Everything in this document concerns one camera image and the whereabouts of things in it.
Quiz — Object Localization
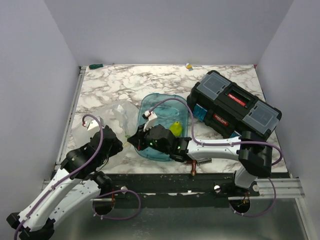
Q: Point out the brown handled small tool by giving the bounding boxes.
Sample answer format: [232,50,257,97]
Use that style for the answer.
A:
[185,160,197,177]

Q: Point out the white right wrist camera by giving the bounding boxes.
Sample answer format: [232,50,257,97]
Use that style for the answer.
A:
[142,110,158,132]

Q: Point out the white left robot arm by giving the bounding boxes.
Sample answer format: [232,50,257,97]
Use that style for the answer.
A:
[6,125,123,240]

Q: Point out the clear plastic bag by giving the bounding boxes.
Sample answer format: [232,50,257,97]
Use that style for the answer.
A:
[71,101,140,168]

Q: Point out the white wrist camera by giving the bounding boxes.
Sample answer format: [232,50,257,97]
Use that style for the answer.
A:
[82,119,100,133]
[142,110,158,132]

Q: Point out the green handled screwdriver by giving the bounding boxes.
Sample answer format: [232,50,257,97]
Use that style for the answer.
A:
[88,63,104,70]

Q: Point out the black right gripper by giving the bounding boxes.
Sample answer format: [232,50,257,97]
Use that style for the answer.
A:
[127,123,171,156]

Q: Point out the black plastic toolbox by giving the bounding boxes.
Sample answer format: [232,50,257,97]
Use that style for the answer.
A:
[186,70,282,141]

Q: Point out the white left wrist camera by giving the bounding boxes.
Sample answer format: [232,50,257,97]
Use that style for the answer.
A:
[82,119,100,133]

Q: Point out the aluminium mounting rail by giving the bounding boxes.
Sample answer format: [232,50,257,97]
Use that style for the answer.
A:
[42,177,306,201]

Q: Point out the small yellow grey brush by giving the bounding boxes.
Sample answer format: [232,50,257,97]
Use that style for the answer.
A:
[185,63,193,71]

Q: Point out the green fake lime fruit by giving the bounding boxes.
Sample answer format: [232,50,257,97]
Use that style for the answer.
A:
[169,121,183,137]

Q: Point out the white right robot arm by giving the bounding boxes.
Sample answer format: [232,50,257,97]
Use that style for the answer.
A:
[127,124,272,196]

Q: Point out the teal transparent plastic tray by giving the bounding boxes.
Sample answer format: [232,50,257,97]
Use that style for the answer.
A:
[133,92,189,163]

